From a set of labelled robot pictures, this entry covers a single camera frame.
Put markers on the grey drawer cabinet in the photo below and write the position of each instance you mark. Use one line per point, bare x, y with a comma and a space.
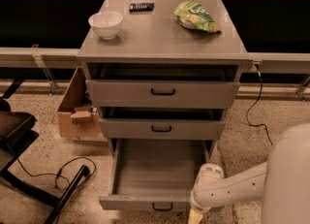
157, 38

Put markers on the grey bottom drawer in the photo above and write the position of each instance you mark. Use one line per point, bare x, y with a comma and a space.
154, 174

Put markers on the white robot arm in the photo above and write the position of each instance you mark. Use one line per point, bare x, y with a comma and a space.
282, 183

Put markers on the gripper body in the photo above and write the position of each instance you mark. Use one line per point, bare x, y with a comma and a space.
200, 200

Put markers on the grey top drawer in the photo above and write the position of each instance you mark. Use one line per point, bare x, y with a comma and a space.
162, 85

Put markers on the grey drawer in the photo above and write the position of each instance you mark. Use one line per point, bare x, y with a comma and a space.
154, 174
162, 85
162, 123

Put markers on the grey middle drawer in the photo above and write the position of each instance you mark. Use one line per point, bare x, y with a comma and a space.
162, 123

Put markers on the green chip bag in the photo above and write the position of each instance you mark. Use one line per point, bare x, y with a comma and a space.
192, 15

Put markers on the black chair base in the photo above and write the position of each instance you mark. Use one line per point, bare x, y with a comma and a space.
16, 135

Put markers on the cardboard box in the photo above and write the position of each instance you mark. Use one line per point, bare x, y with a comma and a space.
75, 118

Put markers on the white bowl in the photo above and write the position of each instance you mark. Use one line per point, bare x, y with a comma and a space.
106, 24

